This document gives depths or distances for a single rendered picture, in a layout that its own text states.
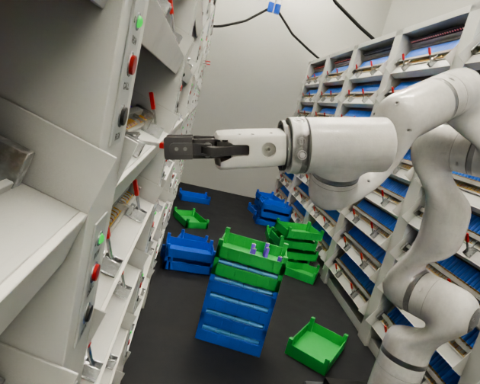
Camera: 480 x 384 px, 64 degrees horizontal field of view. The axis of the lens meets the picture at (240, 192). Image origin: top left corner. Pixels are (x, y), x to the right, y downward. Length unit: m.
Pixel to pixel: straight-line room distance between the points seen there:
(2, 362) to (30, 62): 0.24
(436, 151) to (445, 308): 0.37
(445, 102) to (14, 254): 0.68
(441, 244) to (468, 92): 0.37
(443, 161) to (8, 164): 0.86
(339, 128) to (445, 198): 0.48
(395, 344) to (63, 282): 0.93
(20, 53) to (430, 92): 0.62
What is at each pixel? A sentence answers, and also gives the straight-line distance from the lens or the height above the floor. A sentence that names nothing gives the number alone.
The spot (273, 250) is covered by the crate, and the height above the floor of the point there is 0.43.
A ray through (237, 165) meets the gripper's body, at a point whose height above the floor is 0.95.
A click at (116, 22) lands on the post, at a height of 1.06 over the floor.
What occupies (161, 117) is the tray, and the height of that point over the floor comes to 0.96.
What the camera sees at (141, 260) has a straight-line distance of 1.09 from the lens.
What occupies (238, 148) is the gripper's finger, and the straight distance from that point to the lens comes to 0.52.
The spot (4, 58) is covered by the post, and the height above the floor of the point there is 1.02.
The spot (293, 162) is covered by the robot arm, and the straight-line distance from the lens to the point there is 0.55.
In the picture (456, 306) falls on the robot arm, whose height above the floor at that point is 0.70.
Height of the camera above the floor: 1.03
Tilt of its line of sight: 12 degrees down
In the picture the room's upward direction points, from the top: 14 degrees clockwise
